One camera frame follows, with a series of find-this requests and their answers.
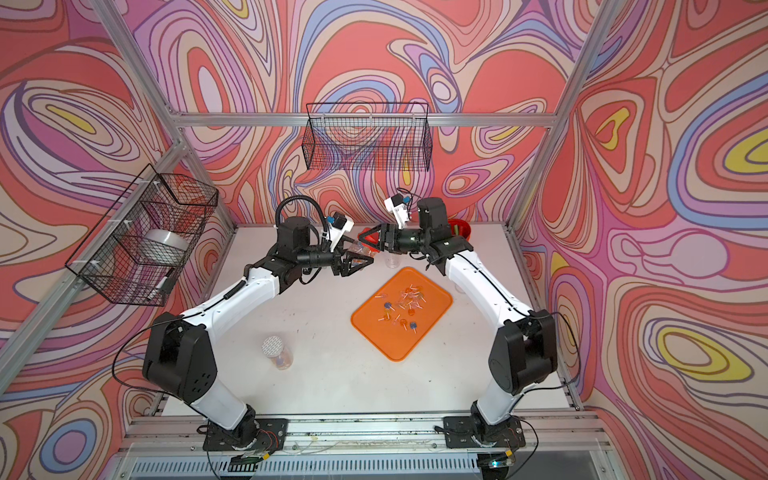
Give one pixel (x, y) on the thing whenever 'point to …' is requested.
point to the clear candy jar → (392, 260)
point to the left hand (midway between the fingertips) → (367, 254)
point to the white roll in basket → (166, 238)
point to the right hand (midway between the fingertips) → (367, 247)
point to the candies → (402, 311)
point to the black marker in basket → (166, 278)
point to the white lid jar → (280, 356)
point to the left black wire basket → (136, 251)
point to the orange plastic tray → (395, 342)
